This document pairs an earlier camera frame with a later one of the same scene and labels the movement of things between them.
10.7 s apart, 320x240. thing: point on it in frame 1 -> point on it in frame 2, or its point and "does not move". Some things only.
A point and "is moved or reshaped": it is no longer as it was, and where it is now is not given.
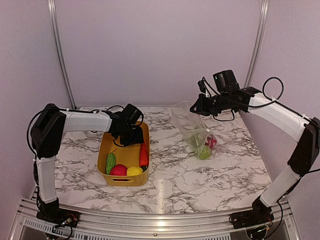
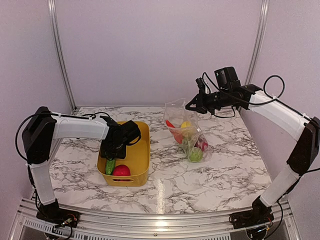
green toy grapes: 197,140 -> 187,145
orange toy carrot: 144,154 -> 176,133
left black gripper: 139,139 -> 104,153
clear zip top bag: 193,130 is moved or reshaped
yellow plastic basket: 128,155 does not move
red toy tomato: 211,141 -> 203,145
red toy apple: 119,169 does not move
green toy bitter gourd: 110,161 does not move
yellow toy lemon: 133,171 -> 185,124
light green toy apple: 198,137 -> 190,135
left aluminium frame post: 55,30 does not move
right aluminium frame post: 262,29 does not move
